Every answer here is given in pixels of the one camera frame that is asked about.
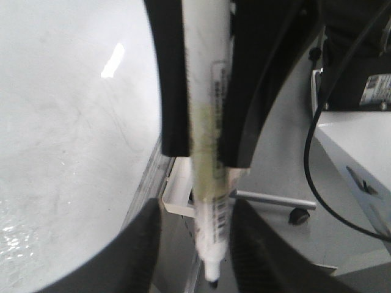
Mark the black robot arm with label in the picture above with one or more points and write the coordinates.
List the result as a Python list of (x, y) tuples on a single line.
[(357, 41)]

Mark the white whiteboard with aluminium frame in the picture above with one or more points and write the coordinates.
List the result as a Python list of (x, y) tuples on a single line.
[(80, 117)]

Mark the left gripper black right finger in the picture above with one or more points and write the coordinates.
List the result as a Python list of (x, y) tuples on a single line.
[(263, 262)]

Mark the white marker tray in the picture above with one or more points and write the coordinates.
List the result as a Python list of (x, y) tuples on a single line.
[(178, 188)]

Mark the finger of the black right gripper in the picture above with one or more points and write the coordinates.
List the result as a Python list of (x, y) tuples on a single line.
[(269, 39), (166, 23)]

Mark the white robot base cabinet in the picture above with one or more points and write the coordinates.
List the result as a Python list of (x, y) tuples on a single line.
[(358, 144)]

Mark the grey stand leg with caster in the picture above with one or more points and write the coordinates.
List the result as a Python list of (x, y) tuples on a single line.
[(298, 215)]

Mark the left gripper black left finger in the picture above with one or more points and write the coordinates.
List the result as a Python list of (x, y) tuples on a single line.
[(126, 264)]

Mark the white whiteboard marker black tip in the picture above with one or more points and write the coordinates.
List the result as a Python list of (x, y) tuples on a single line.
[(208, 67)]

